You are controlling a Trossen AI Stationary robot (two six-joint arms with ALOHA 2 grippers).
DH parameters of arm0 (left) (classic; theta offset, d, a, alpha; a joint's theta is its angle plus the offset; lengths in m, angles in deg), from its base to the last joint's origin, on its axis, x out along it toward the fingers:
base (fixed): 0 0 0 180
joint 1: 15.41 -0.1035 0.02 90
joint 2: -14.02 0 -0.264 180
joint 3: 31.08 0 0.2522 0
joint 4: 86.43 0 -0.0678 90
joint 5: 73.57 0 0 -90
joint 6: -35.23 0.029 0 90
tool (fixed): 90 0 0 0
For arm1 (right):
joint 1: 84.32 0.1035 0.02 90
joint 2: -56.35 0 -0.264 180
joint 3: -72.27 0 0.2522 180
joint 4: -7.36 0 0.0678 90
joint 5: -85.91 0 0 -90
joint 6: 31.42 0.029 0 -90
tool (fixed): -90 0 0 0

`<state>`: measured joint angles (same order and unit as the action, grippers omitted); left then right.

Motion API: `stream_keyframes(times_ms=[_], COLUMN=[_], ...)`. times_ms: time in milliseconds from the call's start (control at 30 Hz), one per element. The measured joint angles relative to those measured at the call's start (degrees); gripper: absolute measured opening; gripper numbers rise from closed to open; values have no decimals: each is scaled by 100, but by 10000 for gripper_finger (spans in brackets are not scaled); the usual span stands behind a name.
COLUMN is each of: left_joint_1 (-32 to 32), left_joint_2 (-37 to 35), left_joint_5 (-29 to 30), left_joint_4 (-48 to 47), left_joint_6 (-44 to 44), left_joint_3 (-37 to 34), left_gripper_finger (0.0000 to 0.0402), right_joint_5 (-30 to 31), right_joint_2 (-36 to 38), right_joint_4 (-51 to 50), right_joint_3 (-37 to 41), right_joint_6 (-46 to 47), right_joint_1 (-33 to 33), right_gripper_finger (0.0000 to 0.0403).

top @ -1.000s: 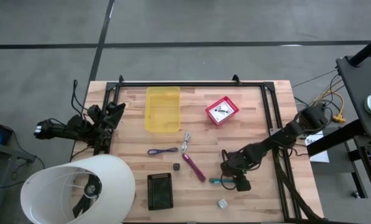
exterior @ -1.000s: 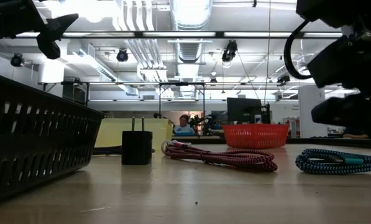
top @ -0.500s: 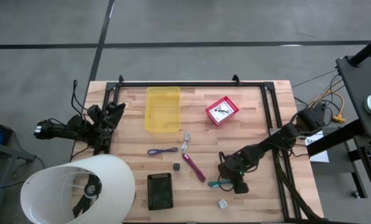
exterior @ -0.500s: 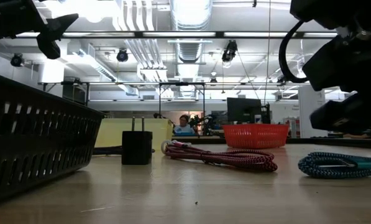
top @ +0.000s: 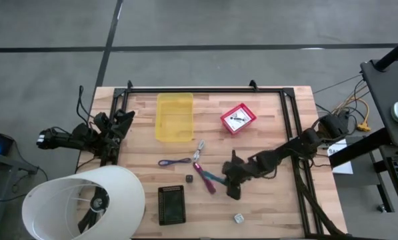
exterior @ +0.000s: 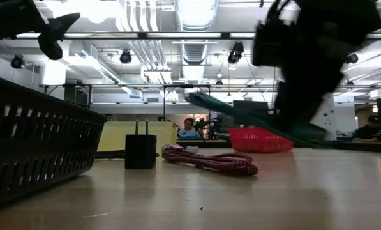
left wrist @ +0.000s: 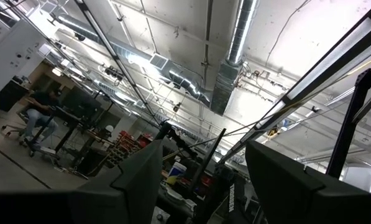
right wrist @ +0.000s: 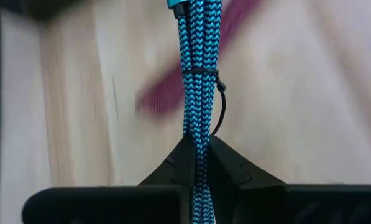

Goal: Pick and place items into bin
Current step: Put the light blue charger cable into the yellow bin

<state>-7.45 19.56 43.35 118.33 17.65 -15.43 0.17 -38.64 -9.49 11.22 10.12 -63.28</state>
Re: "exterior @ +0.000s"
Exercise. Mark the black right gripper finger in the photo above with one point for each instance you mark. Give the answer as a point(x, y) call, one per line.
point(305, 111)
point(281, 105)

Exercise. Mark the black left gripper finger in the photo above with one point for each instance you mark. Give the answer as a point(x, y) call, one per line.
point(61, 30)
point(64, 19)

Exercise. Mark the black plastic slotted basket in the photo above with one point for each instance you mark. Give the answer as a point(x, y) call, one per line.
point(34, 134)

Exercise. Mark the black cube wall charger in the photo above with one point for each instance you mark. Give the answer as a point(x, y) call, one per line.
point(140, 151)

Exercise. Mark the black background robot arm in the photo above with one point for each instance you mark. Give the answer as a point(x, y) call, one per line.
point(212, 127)

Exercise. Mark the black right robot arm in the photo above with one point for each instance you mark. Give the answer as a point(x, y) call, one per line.
point(343, 19)

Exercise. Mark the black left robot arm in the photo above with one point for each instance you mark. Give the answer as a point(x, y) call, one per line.
point(5, 19)

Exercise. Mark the white pillar with black dots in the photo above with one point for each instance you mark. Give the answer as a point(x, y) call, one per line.
point(327, 115)

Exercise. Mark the black ceiling spotlight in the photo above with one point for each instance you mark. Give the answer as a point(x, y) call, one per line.
point(18, 61)
point(352, 58)
point(125, 57)
point(235, 52)

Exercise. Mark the red plastic mesh basket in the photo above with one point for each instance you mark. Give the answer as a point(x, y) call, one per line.
point(257, 140)

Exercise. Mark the dark equipment cabinet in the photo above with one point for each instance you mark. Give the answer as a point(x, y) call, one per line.
point(77, 94)

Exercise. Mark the person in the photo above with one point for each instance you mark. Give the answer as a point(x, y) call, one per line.
point(369, 131)
point(189, 129)

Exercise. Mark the white ceiling pipe bundle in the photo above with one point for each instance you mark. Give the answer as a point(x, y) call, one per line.
point(145, 48)

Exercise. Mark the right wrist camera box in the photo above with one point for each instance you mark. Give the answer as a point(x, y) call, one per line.
point(270, 44)

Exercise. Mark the white rectangular air duct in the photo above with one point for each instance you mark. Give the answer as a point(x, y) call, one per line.
point(97, 70)

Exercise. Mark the black background rig frame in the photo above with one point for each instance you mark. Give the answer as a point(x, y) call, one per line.
point(187, 86)

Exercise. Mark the silver round air duct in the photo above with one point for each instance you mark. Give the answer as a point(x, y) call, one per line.
point(195, 19)

